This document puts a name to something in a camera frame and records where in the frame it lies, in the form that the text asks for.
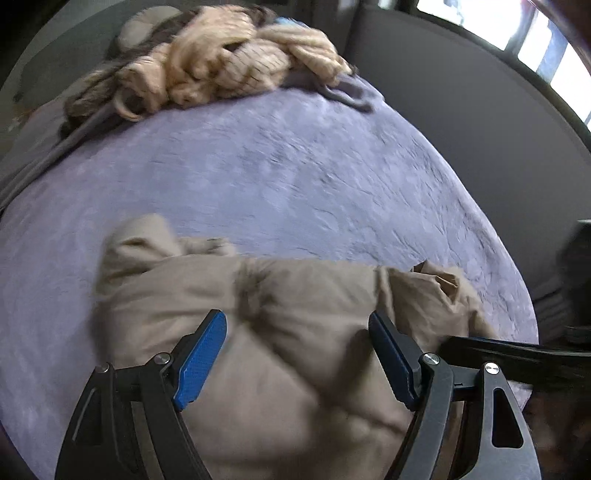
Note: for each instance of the purple plush blanket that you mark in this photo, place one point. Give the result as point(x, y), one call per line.
point(277, 184)

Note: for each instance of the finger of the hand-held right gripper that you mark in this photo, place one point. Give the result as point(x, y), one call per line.
point(531, 357)

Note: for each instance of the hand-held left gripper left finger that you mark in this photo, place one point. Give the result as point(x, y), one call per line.
point(201, 360)

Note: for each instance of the teal cloth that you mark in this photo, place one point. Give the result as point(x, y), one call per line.
point(284, 21)

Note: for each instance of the grey-purple cloth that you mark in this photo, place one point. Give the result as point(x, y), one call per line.
point(355, 92)

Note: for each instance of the cream striped knit blanket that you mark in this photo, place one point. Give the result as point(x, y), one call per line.
point(240, 60)

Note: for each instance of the beige padded coat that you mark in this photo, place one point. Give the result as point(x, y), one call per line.
point(300, 332)

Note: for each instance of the beige pillow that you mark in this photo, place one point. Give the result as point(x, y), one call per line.
point(136, 27)

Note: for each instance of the window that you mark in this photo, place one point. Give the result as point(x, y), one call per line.
point(554, 50)

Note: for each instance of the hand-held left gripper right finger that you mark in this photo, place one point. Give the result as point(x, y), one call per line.
point(392, 364)

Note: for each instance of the grey bed sheet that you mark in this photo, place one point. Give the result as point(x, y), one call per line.
point(27, 138)

